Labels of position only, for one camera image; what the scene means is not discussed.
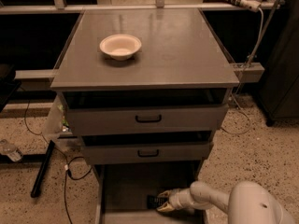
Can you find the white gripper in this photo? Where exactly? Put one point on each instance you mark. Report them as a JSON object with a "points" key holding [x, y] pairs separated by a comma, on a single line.
{"points": [[177, 199]]}

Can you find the dark blue snack bar wrapper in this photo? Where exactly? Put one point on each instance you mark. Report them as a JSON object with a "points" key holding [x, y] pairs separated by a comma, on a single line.
{"points": [[153, 202]]}

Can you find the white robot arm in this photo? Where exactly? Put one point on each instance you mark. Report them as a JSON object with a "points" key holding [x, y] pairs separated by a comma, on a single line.
{"points": [[247, 203]]}

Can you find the bottom grey drawer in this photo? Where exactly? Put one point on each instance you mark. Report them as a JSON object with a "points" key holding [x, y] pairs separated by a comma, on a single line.
{"points": [[126, 189]]}

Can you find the grey drawer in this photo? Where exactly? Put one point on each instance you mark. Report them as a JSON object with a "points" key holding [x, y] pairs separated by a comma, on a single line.
{"points": [[146, 147], [126, 189], [145, 111]]}

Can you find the middle grey drawer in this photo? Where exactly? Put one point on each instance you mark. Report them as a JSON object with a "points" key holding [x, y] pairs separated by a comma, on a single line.
{"points": [[146, 147]]}

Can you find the grey drawer cabinet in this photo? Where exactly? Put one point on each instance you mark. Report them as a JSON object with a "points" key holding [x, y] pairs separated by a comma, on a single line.
{"points": [[178, 52]]}

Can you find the top grey drawer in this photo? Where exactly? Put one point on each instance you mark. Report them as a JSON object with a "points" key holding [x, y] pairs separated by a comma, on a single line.
{"points": [[145, 111]]}

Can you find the black metal leg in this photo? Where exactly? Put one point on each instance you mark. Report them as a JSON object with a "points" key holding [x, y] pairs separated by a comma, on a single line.
{"points": [[36, 190]]}

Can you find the white paper bowl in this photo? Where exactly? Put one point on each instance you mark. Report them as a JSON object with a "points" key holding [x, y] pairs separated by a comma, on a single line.
{"points": [[120, 47]]}

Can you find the clear plastic bottle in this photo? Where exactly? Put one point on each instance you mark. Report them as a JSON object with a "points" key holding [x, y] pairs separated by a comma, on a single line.
{"points": [[10, 150]]}

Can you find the aluminium rail right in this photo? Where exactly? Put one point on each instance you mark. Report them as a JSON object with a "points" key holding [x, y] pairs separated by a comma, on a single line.
{"points": [[252, 74]]}

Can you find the aluminium rail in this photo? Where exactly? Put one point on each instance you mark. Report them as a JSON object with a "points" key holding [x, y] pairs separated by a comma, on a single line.
{"points": [[252, 74], [35, 74]]}

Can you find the aluminium rail left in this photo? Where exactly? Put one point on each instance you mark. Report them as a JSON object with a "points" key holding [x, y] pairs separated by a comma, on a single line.
{"points": [[35, 74]]}

